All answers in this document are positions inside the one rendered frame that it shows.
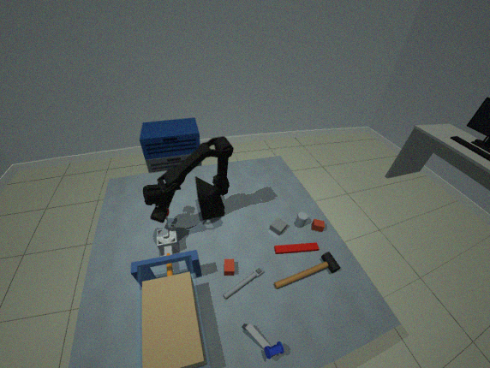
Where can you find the small red block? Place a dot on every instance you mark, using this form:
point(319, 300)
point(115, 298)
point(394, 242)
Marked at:
point(318, 225)
point(229, 267)

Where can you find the mallet with wooden handle and black head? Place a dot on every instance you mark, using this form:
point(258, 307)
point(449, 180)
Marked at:
point(329, 262)

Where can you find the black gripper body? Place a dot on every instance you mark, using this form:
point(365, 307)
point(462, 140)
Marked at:
point(160, 213)

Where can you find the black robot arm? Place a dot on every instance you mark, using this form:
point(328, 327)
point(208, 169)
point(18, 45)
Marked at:
point(175, 176)

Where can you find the red flat bar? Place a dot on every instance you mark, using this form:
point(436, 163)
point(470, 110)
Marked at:
point(293, 248)

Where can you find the grey cylinder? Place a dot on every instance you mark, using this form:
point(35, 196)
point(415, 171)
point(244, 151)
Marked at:
point(301, 219)

